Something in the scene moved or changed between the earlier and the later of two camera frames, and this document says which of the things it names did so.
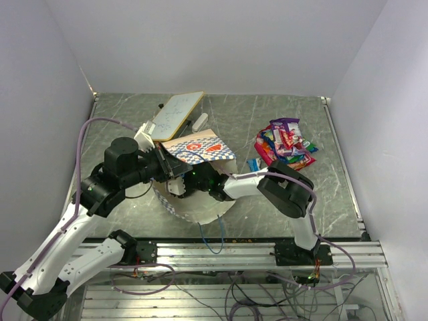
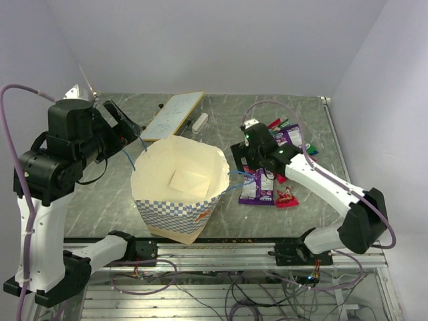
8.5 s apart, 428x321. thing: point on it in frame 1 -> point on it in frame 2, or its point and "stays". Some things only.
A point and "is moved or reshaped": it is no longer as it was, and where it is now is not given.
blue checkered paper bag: x=194 y=148 is moved or reshaped
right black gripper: x=185 y=176 -> x=242 y=150
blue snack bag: x=269 y=138 is moved or reshaped
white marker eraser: x=200 y=122 stays
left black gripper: x=175 y=166 -> x=128 y=130
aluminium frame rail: x=259 y=255 stays
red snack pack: x=288 y=141 is moved or reshaped
